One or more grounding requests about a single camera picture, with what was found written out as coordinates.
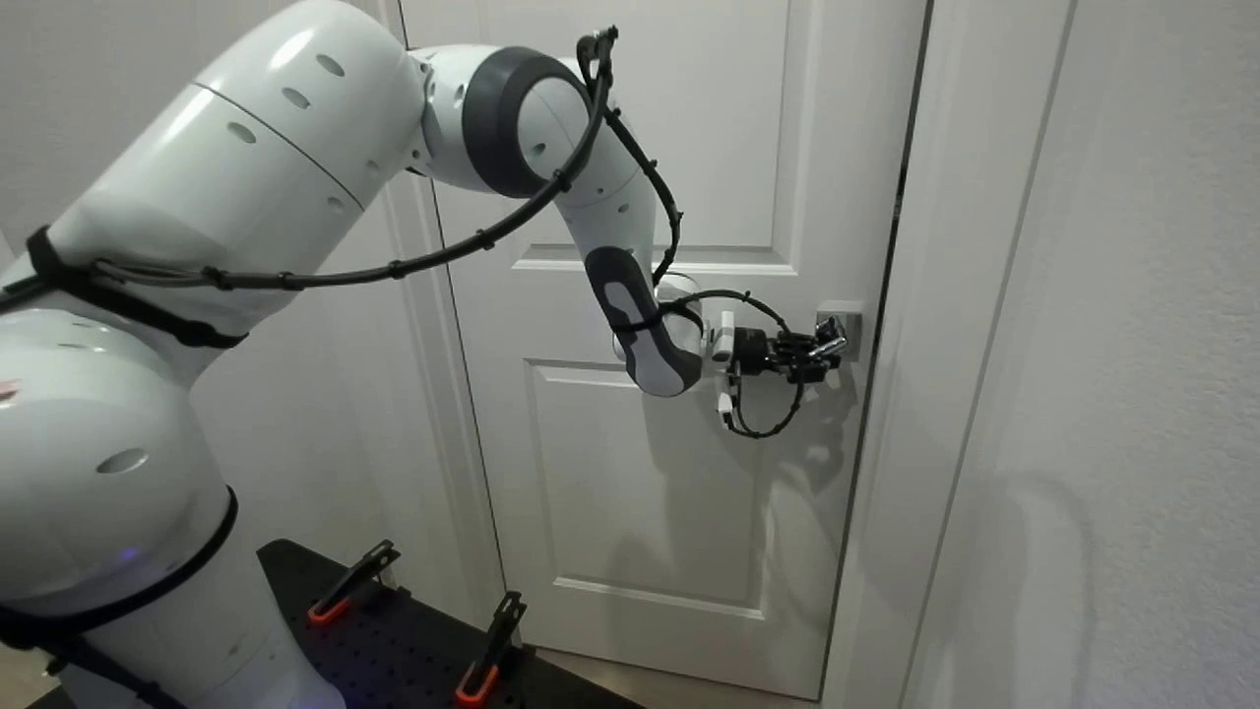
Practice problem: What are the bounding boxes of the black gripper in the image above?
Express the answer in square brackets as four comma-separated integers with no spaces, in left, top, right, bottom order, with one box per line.
[727,325,852,392]

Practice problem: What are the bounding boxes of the silver lever door handle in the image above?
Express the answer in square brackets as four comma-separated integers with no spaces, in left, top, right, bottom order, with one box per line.
[812,309,870,375]

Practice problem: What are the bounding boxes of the black orange spring clamp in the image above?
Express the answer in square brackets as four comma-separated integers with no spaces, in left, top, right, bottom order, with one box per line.
[454,589,529,704]
[302,536,407,632]

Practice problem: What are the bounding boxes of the white panelled door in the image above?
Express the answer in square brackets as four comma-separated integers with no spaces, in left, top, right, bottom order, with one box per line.
[391,0,936,703]

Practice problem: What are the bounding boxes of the black robot base board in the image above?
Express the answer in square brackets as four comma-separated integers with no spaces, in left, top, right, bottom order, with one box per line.
[253,536,646,709]

